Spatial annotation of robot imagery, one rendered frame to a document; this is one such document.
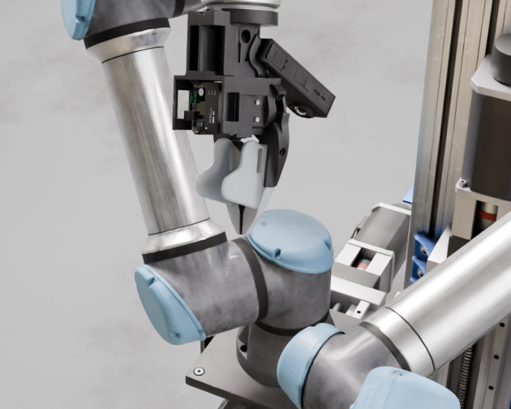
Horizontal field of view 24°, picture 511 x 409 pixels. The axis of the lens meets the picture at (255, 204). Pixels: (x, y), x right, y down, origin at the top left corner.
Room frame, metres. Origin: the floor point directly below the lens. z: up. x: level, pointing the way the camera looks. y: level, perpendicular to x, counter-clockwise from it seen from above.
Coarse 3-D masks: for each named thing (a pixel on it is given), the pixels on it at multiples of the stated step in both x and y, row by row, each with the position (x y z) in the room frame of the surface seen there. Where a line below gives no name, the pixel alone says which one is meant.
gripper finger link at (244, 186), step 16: (256, 144) 0.91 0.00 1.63; (240, 160) 0.90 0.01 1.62; (256, 160) 0.90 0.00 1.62; (240, 176) 0.89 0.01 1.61; (256, 176) 0.90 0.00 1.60; (224, 192) 0.87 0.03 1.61; (240, 192) 0.88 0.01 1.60; (256, 192) 0.89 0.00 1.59; (272, 192) 0.89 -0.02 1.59; (256, 208) 0.88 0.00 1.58
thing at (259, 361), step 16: (320, 320) 1.20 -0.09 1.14; (240, 336) 1.23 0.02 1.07; (256, 336) 1.19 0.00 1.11; (272, 336) 1.18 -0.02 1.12; (288, 336) 1.18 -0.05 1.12; (240, 352) 1.21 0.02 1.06; (256, 352) 1.18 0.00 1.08; (272, 352) 1.17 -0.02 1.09; (256, 368) 1.17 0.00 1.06; (272, 368) 1.17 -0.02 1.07; (272, 384) 1.16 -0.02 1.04
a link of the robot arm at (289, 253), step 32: (256, 224) 1.24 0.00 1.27; (288, 224) 1.25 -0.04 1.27; (320, 224) 1.25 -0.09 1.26; (256, 256) 1.19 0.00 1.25; (288, 256) 1.18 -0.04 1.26; (320, 256) 1.19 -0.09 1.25; (256, 288) 1.16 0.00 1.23; (288, 288) 1.17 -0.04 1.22; (320, 288) 1.19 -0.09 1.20; (256, 320) 1.16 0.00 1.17; (288, 320) 1.18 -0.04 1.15
